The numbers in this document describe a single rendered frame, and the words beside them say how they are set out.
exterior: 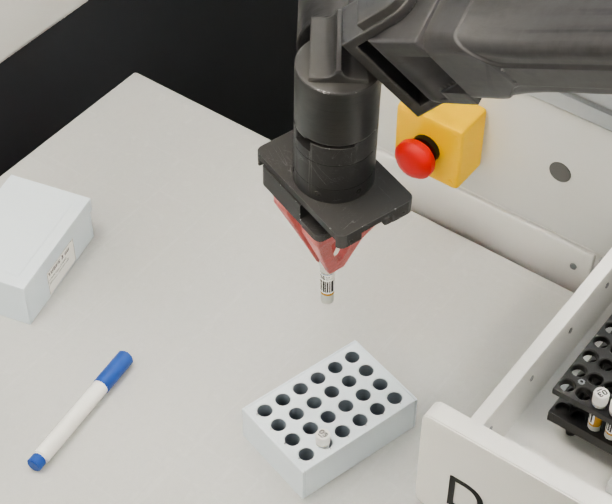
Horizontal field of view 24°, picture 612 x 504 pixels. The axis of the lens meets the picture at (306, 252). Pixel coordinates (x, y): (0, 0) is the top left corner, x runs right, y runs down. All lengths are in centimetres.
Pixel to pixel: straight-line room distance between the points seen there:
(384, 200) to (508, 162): 38
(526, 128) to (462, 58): 47
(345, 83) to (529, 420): 38
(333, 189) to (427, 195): 48
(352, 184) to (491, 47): 19
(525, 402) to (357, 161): 30
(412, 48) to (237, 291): 54
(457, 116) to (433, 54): 45
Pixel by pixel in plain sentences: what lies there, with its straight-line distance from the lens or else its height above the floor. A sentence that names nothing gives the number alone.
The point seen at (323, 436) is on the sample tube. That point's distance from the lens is 120.
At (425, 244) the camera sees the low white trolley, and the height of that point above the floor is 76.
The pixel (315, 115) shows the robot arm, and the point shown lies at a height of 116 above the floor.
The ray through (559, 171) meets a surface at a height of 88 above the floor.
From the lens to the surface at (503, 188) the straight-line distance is 139.
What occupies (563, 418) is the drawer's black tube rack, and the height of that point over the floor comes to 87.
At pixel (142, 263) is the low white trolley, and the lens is 141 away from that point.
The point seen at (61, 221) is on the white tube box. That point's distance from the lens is 138.
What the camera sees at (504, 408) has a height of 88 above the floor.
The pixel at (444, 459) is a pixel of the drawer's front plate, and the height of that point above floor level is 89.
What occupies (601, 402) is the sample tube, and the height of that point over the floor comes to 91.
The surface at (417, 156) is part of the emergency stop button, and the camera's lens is 132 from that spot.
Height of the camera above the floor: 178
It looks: 46 degrees down
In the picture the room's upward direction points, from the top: straight up
